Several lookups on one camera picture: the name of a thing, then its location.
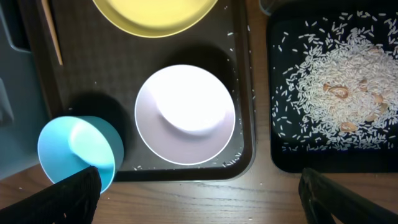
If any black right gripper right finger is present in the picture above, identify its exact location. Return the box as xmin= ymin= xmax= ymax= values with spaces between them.
xmin=298 ymin=168 xmax=397 ymax=224

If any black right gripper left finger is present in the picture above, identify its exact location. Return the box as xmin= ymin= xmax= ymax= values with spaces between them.
xmin=1 ymin=166 xmax=101 ymax=224

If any light blue bowl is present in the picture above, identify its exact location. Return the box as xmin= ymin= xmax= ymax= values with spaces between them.
xmin=37 ymin=116 xmax=124 ymax=193

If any white pink bowl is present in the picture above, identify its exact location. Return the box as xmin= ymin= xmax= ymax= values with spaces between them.
xmin=134 ymin=64 xmax=236 ymax=166

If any yellow plate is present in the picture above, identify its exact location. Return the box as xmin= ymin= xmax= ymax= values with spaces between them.
xmin=93 ymin=0 xmax=217 ymax=38

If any wooden chopstick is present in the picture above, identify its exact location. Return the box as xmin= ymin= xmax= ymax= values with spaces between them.
xmin=41 ymin=0 xmax=63 ymax=65

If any black waste tray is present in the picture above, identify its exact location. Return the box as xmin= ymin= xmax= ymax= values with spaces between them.
xmin=267 ymin=1 xmax=397 ymax=173

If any grey plastic dish rack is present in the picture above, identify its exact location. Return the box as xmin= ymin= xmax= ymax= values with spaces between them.
xmin=1 ymin=0 xmax=49 ymax=179

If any spilled rice pile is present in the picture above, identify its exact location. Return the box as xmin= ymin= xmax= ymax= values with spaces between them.
xmin=269 ymin=11 xmax=397 ymax=152

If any dark brown serving tray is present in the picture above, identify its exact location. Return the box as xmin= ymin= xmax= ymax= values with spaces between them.
xmin=17 ymin=0 xmax=256 ymax=182

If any clear plastic bin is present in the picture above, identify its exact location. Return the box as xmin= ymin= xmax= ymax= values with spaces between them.
xmin=259 ymin=0 xmax=279 ymax=16

